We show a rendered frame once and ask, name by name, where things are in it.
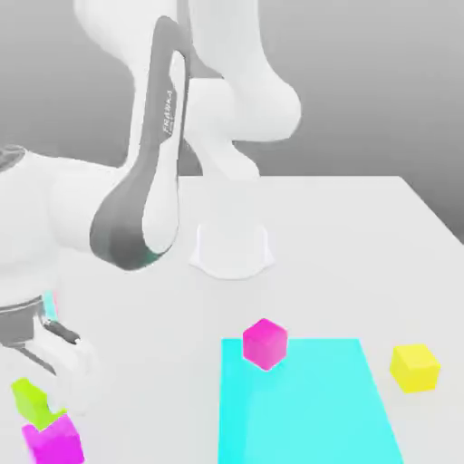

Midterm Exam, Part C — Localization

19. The small lime green cube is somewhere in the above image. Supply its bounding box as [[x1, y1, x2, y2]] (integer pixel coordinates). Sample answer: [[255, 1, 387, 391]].
[[10, 376, 69, 432]]

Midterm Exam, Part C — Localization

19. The small yellow cube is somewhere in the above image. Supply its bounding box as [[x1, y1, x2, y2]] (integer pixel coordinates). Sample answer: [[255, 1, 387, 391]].
[[389, 343, 442, 395]]

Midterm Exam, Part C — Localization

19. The small magenta cube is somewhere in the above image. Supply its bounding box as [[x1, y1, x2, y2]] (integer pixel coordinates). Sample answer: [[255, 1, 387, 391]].
[[20, 412, 85, 464], [241, 317, 290, 372]]

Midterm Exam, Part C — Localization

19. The large cyan box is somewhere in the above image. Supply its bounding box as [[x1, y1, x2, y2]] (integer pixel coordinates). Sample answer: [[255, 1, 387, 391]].
[[217, 337, 405, 464]]

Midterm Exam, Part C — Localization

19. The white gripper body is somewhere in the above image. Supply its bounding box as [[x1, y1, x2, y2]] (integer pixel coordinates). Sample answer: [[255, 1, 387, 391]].
[[0, 324, 97, 417]]

